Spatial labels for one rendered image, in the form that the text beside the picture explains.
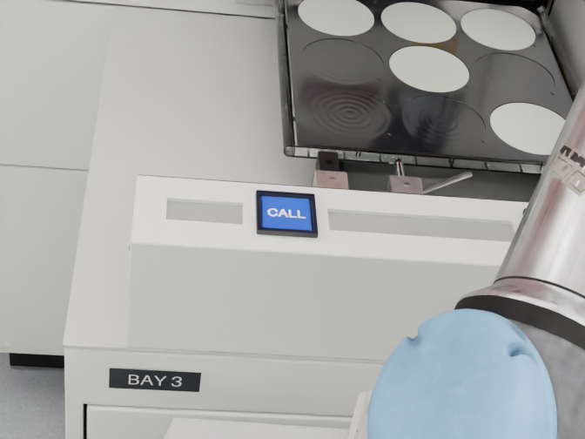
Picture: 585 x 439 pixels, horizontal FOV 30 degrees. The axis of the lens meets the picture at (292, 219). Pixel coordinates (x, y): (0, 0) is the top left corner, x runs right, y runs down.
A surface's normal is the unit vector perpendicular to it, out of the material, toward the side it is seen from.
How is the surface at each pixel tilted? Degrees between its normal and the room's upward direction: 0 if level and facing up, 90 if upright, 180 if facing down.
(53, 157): 90
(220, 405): 90
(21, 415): 0
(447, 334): 50
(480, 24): 0
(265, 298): 90
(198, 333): 90
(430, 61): 0
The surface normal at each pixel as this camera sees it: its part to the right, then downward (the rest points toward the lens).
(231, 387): 0.04, 0.66
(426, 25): 0.13, -0.74
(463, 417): -0.67, -0.44
